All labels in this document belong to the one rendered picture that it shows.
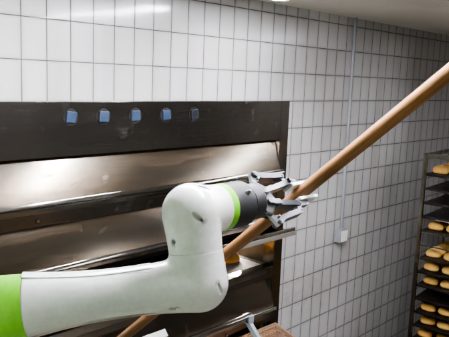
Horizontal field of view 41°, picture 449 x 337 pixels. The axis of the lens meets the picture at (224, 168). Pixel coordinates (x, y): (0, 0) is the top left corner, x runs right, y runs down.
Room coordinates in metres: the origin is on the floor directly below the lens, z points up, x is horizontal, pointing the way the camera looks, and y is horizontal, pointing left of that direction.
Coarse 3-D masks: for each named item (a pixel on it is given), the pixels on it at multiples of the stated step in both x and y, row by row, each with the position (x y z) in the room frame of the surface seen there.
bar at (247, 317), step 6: (240, 318) 2.48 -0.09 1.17; (246, 318) 2.50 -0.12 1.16; (252, 318) 2.52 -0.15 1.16; (222, 324) 2.41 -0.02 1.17; (228, 324) 2.42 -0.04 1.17; (234, 324) 2.45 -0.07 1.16; (246, 324) 2.53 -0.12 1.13; (252, 324) 2.52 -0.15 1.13; (204, 330) 2.34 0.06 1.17; (210, 330) 2.35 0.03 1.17; (216, 330) 2.37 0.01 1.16; (222, 330) 2.40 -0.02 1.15; (252, 330) 2.50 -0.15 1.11; (192, 336) 2.28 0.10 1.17; (198, 336) 2.29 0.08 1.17; (204, 336) 2.32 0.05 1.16; (258, 336) 2.48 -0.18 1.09
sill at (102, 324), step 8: (264, 264) 3.25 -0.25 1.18; (240, 272) 3.09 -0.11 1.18; (248, 272) 3.09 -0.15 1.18; (256, 272) 3.13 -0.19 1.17; (264, 272) 3.18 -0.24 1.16; (232, 280) 2.99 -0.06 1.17; (240, 280) 3.03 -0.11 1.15; (112, 320) 2.44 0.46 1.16; (120, 320) 2.47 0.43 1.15; (72, 328) 2.30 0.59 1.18; (80, 328) 2.32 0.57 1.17; (88, 328) 2.35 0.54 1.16; (96, 328) 2.38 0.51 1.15; (40, 336) 2.21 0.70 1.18; (48, 336) 2.22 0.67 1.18; (56, 336) 2.24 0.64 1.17; (64, 336) 2.27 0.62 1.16; (72, 336) 2.29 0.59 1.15
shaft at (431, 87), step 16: (448, 64) 1.11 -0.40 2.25; (432, 80) 1.13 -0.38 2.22; (448, 80) 1.11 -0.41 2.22; (416, 96) 1.14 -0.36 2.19; (400, 112) 1.17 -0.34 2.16; (368, 128) 1.22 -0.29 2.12; (384, 128) 1.19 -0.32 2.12; (352, 144) 1.23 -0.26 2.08; (368, 144) 1.22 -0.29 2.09; (336, 160) 1.26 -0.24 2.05; (320, 176) 1.28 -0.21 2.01; (304, 192) 1.31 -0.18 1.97; (256, 224) 1.40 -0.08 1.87; (240, 240) 1.43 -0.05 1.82; (224, 256) 1.47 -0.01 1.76; (144, 320) 1.67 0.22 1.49; (128, 336) 1.73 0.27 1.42
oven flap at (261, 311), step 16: (240, 288) 3.08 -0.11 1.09; (256, 288) 3.16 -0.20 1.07; (224, 304) 2.97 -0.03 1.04; (240, 304) 3.04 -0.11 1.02; (256, 304) 3.12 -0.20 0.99; (272, 304) 3.21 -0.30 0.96; (160, 320) 2.66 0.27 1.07; (176, 320) 2.73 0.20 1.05; (192, 320) 2.79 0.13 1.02; (208, 320) 2.86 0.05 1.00; (224, 320) 2.93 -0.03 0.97; (112, 336) 2.47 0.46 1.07; (176, 336) 2.70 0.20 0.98; (208, 336) 2.80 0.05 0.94
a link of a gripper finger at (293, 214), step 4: (300, 208) 1.27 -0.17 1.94; (288, 212) 1.23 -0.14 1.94; (292, 212) 1.24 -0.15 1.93; (296, 212) 1.25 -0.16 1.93; (300, 212) 1.26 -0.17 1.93; (284, 216) 1.22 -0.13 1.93; (288, 216) 1.22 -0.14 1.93; (292, 216) 1.23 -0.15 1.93; (296, 216) 1.26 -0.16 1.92; (280, 220) 1.20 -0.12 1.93; (284, 220) 1.21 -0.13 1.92; (288, 220) 1.25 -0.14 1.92; (272, 224) 1.21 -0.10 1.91; (280, 224) 1.20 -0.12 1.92
